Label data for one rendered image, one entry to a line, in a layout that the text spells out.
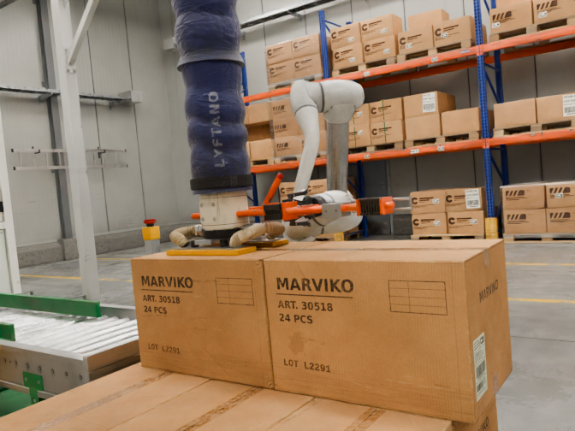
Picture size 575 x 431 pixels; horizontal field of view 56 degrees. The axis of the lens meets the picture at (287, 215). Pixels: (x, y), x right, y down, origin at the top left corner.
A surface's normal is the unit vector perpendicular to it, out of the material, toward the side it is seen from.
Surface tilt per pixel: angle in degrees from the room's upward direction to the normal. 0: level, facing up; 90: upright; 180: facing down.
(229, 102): 78
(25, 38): 90
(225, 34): 98
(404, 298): 90
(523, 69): 90
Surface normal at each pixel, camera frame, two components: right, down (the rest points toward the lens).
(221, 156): 0.25, -0.27
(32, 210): 0.81, -0.04
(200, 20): 0.04, -0.14
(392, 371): -0.56, 0.10
